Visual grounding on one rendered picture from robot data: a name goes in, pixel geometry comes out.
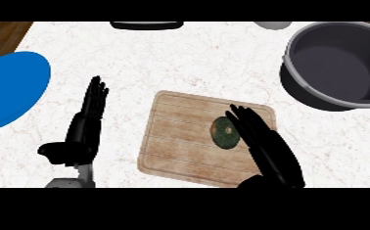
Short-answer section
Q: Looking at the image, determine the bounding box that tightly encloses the black appliance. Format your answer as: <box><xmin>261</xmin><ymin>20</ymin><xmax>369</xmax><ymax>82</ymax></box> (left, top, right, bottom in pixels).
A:
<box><xmin>109</xmin><ymin>21</ymin><xmax>186</xmax><ymax>31</ymax></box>

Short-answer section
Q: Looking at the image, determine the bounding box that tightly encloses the pale grey round object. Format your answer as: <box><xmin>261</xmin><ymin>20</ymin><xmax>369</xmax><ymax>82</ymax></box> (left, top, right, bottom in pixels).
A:
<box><xmin>254</xmin><ymin>21</ymin><xmax>294</xmax><ymax>31</ymax></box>

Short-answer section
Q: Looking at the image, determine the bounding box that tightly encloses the dark grey pot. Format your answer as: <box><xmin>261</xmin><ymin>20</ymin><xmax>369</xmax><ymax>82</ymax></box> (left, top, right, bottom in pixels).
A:
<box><xmin>277</xmin><ymin>22</ymin><xmax>370</xmax><ymax>113</ymax></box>

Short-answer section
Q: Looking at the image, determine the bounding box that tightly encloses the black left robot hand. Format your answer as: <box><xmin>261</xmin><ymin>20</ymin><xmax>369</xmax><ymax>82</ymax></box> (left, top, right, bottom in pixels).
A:
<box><xmin>37</xmin><ymin>74</ymin><xmax>111</xmax><ymax>167</ymax></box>

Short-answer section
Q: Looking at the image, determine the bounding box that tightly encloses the dark green squash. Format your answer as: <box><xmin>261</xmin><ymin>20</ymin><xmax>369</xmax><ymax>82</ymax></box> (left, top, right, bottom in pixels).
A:
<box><xmin>210</xmin><ymin>115</ymin><xmax>242</xmax><ymax>151</ymax></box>

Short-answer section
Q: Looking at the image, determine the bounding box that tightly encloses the wooden cutting board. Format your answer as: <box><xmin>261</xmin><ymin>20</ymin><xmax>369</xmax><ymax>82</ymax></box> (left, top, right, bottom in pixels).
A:
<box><xmin>136</xmin><ymin>90</ymin><xmax>277</xmax><ymax>189</ymax></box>

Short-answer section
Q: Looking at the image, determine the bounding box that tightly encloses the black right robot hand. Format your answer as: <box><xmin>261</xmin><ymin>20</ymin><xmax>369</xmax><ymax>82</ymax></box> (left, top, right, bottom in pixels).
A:
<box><xmin>224</xmin><ymin>103</ymin><xmax>307</xmax><ymax>189</ymax></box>

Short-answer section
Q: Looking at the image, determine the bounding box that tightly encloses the blue plate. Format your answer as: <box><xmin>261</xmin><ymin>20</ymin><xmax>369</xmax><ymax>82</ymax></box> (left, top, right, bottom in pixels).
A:
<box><xmin>0</xmin><ymin>51</ymin><xmax>52</xmax><ymax>128</ymax></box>

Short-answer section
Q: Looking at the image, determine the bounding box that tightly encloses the brown wooden surface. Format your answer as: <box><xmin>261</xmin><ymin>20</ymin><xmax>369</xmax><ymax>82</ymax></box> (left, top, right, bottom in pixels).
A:
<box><xmin>0</xmin><ymin>21</ymin><xmax>36</xmax><ymax>58</ymax></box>

